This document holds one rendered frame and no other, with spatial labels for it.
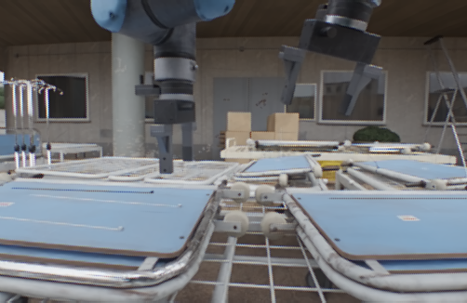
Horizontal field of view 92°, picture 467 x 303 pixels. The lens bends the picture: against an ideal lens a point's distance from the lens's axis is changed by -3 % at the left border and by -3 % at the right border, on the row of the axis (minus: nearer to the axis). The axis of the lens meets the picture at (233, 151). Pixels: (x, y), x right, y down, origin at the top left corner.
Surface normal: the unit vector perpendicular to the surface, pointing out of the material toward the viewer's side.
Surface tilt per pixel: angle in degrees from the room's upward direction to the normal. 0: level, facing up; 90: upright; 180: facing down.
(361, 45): 114
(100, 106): 90
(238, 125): 90
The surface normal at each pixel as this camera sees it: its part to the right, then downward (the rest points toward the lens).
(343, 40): 0.11, 0.47
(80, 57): -0.08, 0.07
